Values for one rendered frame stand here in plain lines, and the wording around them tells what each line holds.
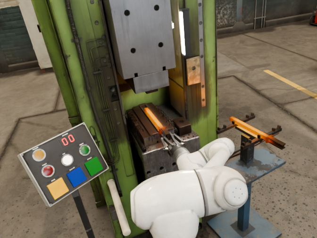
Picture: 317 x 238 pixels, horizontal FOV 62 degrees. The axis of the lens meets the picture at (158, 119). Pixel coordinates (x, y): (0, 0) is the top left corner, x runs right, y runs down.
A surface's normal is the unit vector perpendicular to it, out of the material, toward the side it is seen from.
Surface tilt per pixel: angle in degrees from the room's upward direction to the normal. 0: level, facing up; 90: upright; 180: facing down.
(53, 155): 60
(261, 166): 0
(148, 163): 90
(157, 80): 90
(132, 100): 90
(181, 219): 67
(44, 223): 0
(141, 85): 90
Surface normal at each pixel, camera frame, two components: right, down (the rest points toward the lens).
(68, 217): -0.11, -0.86
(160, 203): -0.03, -0.20
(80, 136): 0.55, -0.20
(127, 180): 0.35, 0.43
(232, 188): 0.28, -0.07
